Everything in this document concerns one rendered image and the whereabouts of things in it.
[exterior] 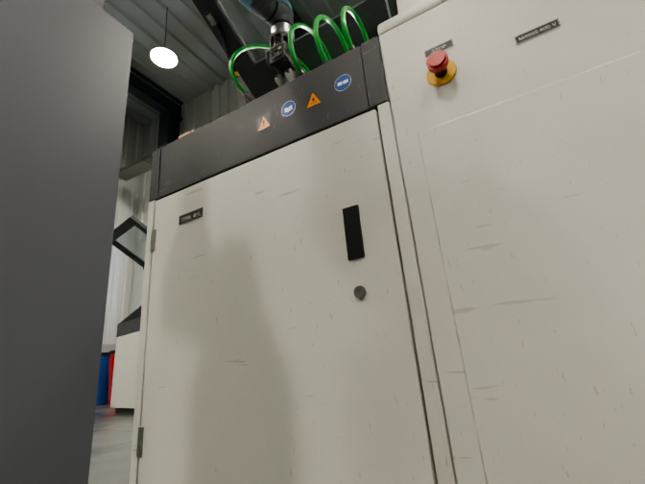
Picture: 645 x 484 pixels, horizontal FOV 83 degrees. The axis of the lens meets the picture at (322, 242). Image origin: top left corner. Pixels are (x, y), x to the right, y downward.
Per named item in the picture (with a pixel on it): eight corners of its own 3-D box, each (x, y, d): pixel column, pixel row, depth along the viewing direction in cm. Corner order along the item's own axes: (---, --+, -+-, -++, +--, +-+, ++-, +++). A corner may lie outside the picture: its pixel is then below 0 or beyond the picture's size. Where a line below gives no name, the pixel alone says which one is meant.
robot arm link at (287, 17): (262, 6, 121) (282, 21, 127) (264, 31, 118) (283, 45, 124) (277, -12, 116) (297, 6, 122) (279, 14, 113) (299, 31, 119)
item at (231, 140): (157, 198, 98) (161, 147, 103) (171, 203, 102) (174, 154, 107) (369, 108, 70) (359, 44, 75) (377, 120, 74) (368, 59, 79)
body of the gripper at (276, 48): (265, 66, 111) (264, 36, 114) (281, 84, 118) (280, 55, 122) (286, 55, 107) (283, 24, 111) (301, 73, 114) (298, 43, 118)
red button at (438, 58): (423, 77, 61) (418, 53, 63) (429, 90, 65) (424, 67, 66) (455, 63, 59) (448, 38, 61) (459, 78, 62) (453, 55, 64)
